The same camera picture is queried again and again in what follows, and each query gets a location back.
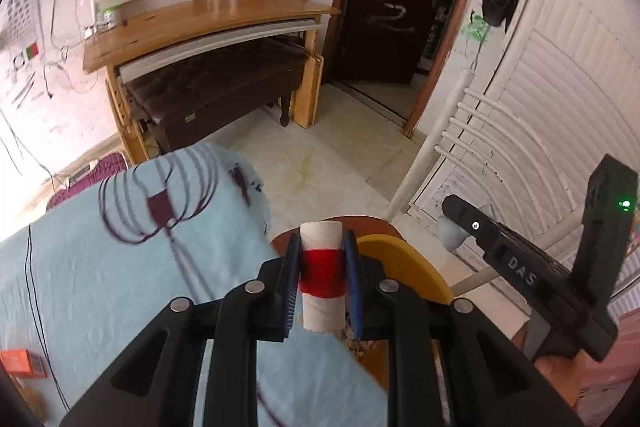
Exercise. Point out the white louvered door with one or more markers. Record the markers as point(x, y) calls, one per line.
point(565, 72)

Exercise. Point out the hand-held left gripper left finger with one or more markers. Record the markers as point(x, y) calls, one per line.
point(291, 292)

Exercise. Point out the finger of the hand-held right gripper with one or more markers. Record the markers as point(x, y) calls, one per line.
point(467, 217)

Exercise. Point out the dark tufted bench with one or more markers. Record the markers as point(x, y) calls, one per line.
point(215, 82)

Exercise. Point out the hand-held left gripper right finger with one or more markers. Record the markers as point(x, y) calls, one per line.
point(352, 292)

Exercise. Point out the wooden desk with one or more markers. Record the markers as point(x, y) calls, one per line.
point(200, 17)

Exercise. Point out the orange flat box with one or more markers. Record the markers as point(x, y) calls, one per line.
point(20, 363)

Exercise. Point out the white tube with red yarn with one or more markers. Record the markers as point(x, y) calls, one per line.
point(322, 274)

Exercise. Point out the purple floor mat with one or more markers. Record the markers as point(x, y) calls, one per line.
point(85, 179)

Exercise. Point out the person's right forearm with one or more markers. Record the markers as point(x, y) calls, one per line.
point(555, 377)

